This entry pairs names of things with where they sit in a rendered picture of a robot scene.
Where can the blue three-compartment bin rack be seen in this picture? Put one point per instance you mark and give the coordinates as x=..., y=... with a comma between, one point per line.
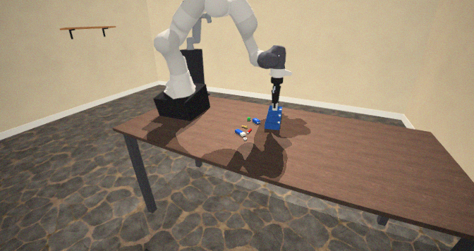
x=273, y=118

